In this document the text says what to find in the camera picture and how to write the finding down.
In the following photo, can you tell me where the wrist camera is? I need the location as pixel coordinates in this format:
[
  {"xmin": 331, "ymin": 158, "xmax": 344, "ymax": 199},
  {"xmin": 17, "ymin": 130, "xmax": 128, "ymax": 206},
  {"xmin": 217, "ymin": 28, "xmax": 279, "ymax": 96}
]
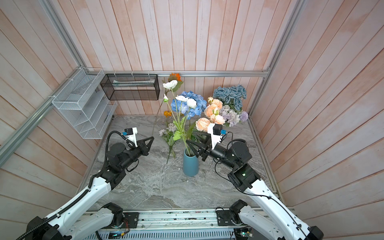
[
  {"xmin": 122, "ymin": 128, "xmax": 138, "ymax": 148},
  {"xmin": 208, "ymin": 123, "xmax": 227, "ymax": 150}
]

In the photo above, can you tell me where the white flower stem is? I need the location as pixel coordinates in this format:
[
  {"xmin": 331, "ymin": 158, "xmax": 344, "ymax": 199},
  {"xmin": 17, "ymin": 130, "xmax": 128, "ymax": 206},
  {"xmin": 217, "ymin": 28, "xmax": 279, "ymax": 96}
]
[{"xmin": 163, "ymin": 80, "xmax": 197, "ymax": 157}]

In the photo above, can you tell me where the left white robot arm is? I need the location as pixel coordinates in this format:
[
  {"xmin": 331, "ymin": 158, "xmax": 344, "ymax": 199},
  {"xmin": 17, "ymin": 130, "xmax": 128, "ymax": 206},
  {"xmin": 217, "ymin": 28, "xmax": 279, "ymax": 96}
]
[{"xmin": 19, "ymin": 133, "xmax": 155, "ymax": 240}]

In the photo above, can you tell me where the yellow orange flower stem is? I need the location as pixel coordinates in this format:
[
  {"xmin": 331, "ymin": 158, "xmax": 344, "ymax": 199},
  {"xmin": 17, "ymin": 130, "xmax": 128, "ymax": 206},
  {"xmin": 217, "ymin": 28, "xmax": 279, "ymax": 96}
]
[{"xmin": 164, "ymin": 111, "xmax": 173, "ymax": 127}]

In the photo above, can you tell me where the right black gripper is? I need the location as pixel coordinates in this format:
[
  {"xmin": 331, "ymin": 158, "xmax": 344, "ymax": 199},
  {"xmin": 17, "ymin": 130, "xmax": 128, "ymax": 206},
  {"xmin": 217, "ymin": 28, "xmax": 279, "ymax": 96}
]
[{"xmin": 188, "ymin": 132, "xmax": 237, "ymax": 171}]

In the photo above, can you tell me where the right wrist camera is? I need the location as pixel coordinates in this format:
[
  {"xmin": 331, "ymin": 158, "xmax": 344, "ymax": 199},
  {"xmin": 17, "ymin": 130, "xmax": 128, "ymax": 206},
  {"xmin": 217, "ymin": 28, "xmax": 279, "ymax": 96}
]
[{"xmin": 208, "ymin": 123, "xmax": 227, "ymax": 150}]

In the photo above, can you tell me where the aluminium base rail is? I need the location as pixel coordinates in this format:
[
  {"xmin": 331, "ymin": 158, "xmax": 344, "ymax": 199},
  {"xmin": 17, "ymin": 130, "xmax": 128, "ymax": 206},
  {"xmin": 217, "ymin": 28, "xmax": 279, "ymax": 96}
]
[{"xmin": 80, "ymin": 208, "xmax": 296, "ymax": 240}]

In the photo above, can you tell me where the teal blue rose bouquet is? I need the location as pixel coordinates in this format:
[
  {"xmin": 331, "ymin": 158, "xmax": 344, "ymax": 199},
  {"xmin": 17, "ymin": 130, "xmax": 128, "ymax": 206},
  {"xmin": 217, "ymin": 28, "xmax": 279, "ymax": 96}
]
[{"xmin": 213, "ymin": 85, "xmax": 247, "ymax": 112}]

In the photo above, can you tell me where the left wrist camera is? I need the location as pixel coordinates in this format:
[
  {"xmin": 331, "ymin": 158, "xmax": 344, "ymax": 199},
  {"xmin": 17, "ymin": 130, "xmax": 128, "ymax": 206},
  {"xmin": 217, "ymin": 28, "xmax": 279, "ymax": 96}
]
[{"xmin": 122, "ymin": 128, "xmax": 138, "ymax": 148}]

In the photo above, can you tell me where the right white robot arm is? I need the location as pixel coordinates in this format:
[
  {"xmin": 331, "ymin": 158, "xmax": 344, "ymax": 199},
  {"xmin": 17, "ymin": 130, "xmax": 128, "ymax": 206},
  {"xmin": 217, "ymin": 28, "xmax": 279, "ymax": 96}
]
[{"xmin": 187, "ymin": 131, "xmax": 324, "ymax": 240}]

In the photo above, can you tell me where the blue hydrangea mixed bouquet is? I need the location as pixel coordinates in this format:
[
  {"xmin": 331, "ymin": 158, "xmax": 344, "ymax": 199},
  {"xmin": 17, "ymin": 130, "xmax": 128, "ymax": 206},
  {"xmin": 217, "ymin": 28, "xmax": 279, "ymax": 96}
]
[{"xmin": 171, "ymin": 91, "xmax": 208, "ymax": 120}]

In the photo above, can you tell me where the teal ceramic vase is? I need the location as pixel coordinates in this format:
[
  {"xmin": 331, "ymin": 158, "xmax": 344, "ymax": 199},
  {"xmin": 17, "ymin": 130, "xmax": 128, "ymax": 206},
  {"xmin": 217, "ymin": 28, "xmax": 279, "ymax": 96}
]
[{"xmin": 183, "ymin": 150, "xmax": 199, "ymax": 177}]

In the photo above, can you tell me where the orange flower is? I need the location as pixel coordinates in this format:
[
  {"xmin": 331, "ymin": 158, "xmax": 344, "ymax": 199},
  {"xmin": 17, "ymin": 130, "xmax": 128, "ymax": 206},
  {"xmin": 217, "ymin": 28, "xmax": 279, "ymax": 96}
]
[{"xmin": 151, "ymin": 72, "xmax": 184, "ymax": 136}]

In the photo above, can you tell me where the pale peach rose spray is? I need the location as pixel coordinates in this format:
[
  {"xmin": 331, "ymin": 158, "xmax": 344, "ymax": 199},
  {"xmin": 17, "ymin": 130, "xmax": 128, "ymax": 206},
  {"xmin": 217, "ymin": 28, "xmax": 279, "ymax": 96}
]
[{"xmin": 195, "ymin": 104, "xmax": 226, "ymax": 132}]

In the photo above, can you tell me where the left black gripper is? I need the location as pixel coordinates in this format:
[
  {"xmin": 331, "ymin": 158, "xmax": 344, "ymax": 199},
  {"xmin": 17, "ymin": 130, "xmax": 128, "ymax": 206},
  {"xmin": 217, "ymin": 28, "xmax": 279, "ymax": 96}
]
[{"xmin": 120, "ymin": 136, "xmax": 155, "ymax": 170}]

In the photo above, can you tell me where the peach rose stem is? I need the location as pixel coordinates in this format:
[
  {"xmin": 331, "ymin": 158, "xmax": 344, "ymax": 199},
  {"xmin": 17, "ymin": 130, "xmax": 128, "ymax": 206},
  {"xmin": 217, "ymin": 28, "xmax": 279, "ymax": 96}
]
[{"xmin": 208, "ymin": 97, "xmax": 223, "ymax": 110}]

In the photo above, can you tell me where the black mesh basket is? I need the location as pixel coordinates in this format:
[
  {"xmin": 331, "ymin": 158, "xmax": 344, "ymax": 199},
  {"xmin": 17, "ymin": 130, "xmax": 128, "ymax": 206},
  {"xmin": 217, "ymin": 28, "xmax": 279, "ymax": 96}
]
[{"xmin": 101, "ymin": 73, "xmax": 160, "ymax": 101}]

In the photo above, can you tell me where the pink white hydrangea bouquet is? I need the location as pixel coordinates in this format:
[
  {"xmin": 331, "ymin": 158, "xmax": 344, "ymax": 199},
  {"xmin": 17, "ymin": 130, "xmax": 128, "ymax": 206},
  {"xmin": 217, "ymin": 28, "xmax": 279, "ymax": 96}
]
[{"xmin": 220, "ymin": 105, "xmax": 249, "ymax": 127}]

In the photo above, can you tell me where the white wire mesh shelf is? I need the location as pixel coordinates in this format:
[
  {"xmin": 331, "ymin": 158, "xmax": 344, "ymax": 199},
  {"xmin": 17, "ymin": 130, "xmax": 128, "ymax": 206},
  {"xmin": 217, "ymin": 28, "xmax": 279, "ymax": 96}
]
[{"xmin": 52, "ymin": 68, "xmax": 117, "ymax": 140}]

